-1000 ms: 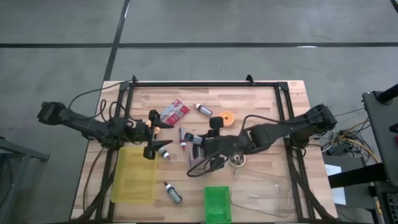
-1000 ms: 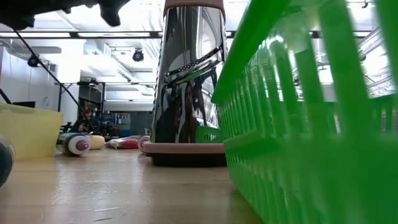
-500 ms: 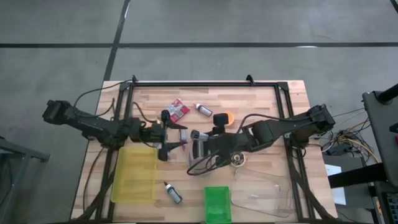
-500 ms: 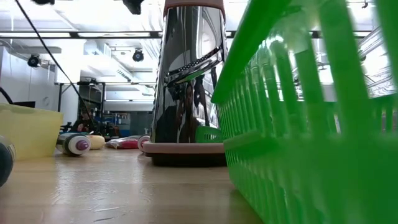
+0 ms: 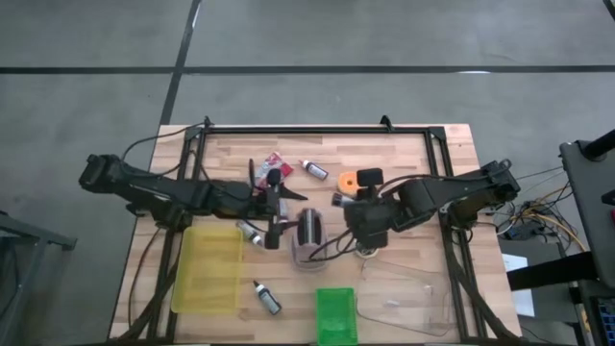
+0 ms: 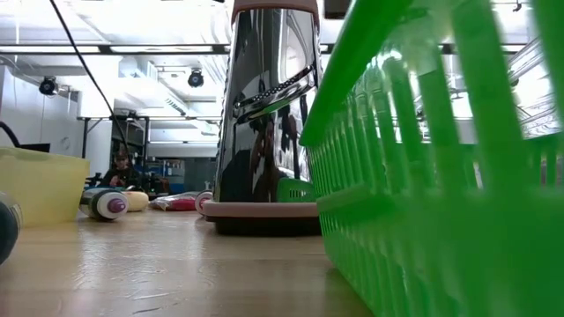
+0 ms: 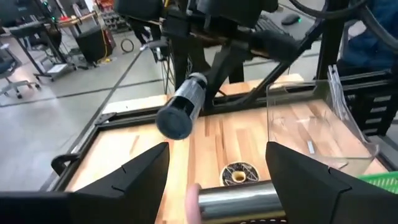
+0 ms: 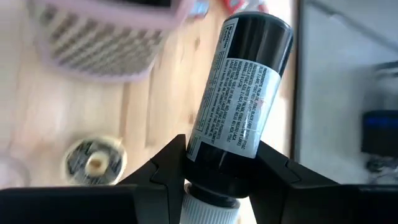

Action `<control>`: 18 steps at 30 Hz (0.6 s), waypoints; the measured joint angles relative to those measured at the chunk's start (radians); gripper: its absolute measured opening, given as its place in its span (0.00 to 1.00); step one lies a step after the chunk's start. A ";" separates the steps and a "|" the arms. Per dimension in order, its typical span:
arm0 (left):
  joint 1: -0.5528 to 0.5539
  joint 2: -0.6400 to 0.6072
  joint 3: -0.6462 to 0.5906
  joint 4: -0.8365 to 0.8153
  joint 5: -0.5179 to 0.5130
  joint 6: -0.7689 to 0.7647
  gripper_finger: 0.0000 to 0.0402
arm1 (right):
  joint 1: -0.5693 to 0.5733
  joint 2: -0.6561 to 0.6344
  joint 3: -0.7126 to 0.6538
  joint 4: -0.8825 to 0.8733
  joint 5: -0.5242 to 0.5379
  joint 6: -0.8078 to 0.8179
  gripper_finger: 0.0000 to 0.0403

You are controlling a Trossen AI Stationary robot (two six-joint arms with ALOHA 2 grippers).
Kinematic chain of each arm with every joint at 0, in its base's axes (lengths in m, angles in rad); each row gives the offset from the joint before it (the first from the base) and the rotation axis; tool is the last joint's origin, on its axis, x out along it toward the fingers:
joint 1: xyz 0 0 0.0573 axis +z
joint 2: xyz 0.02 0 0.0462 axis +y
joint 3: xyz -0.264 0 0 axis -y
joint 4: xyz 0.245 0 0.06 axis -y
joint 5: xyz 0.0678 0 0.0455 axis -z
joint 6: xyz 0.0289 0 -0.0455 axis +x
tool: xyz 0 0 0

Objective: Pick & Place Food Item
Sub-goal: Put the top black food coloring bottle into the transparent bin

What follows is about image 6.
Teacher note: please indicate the black ceiling spotlight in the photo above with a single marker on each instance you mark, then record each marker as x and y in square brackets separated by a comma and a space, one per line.
[47, 86]
[195, 78]

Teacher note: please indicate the cream glazed doughnut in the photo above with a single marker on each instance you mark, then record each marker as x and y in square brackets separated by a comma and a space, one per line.
[137, 201]

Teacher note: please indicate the yellow translucent plastic bin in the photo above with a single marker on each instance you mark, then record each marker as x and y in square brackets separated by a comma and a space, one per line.
[44, 185]

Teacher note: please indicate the small bottle purple tip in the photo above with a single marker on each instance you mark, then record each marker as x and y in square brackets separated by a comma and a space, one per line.
[103, 204]

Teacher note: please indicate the green plastic basket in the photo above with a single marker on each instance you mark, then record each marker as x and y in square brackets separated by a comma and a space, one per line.
[440, 246]

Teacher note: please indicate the person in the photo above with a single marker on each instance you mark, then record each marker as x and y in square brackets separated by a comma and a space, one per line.
[119, 176]

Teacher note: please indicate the pink and steel box grater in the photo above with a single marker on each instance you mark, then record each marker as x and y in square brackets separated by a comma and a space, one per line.
[264, 132]

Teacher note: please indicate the red cracker packet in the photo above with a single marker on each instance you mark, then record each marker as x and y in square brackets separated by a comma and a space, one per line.
[176, 204]

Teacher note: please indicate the black background rig frame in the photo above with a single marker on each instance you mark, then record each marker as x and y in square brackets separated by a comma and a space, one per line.
[84, 136]

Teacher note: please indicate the black bottle white cap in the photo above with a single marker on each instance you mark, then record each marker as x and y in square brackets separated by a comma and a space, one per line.
[8, 229]

